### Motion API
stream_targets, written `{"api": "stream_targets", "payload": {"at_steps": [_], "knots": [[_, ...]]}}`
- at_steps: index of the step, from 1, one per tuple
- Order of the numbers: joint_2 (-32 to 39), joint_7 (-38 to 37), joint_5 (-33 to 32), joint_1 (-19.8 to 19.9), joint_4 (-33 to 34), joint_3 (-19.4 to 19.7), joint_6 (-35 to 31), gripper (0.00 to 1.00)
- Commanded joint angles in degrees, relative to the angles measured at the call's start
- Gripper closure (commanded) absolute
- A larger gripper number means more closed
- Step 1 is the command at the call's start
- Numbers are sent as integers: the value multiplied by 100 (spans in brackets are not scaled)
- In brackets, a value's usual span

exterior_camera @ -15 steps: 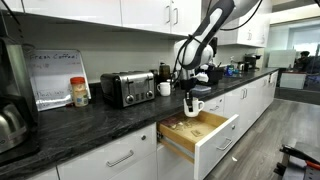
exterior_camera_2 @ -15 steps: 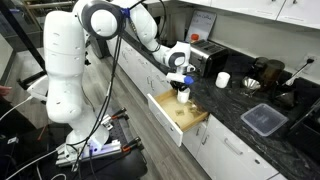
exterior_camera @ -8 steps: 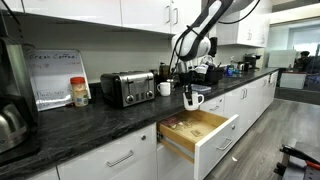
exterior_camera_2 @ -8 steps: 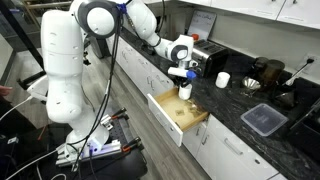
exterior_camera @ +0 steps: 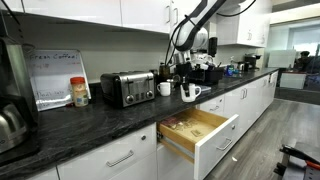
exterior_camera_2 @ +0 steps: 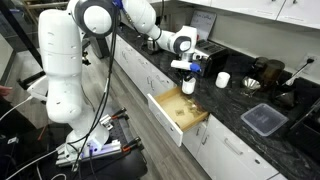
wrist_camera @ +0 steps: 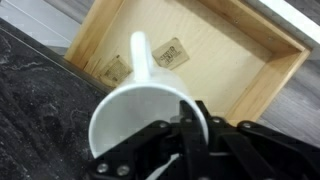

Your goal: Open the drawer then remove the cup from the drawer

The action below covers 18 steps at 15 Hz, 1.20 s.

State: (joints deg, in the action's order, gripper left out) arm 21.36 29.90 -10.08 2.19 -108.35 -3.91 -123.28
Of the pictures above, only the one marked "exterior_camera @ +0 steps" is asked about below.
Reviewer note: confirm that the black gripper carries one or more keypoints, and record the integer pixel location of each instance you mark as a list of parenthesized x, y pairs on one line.
[(182, 68)]

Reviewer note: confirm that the white ceramic cup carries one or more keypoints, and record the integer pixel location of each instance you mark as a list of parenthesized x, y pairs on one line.
[(192, 96)]

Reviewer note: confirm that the white drawer with wooden interior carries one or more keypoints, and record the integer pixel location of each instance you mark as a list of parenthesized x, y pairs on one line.
[(213, 146)]

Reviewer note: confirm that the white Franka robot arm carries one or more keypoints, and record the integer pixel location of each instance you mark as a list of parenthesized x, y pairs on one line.
[(190, 36)]

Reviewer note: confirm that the small white drawer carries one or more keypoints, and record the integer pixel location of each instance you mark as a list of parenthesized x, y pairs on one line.
[(213, 106)]

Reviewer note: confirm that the white drawer with lock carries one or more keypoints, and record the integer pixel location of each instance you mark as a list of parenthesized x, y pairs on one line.
[(110, 156)]

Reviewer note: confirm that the clear plastic lidded container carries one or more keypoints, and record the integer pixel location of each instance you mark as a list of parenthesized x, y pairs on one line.
[(205, 88)]

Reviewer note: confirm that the white ceramic mug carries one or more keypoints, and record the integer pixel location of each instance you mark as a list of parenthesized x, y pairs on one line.
[(164, 89)]

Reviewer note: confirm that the tall brown canister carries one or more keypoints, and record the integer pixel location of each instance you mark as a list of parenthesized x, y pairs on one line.
[(164, 71)]

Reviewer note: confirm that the clear glass pitcher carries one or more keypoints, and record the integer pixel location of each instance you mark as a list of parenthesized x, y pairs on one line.
[(207, 62)]

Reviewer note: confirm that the brown sugar packet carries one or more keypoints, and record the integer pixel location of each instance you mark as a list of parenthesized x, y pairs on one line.
[(185, 124), (196, 133)]

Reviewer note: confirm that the pink packet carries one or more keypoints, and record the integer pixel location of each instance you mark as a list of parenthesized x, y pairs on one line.
[(169, 122)]

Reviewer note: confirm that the blue bottle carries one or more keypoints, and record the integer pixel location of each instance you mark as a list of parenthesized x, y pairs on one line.
[(230, 70)]

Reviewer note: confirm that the stainless steel toaster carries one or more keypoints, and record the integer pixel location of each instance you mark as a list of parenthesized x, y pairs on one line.
[(128, 88)]

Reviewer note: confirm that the small black coffee maker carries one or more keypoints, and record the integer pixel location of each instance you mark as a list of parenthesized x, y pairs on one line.
[(250, 61)]

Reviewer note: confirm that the white background panel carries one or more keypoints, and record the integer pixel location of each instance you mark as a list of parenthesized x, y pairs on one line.
[(281, 58)]

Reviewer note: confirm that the white background desk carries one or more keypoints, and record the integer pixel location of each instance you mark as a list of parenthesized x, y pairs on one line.
[(292, 81)]

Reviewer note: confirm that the jar with orange lid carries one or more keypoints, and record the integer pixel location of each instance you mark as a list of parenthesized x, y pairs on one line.
[(79, 93)]

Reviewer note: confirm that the seated person in background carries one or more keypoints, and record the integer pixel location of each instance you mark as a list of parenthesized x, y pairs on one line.
[(303, 60)]

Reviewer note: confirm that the white upper cabinets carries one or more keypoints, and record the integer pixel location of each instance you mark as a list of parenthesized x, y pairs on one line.
[(83, 10)]

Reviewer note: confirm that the whiteboard coffee sign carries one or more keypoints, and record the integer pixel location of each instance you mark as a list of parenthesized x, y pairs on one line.
[(53, 76)]

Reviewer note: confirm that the black steel coffee machine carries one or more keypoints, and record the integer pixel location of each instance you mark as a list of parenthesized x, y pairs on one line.
[(16, 76)]

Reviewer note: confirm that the stainless steel carafe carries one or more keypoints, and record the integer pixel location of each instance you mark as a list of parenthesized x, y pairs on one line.
[(10, 126)]

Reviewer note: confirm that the black wall dispenser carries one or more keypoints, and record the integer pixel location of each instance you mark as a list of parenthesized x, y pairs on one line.
[(212, 46)]

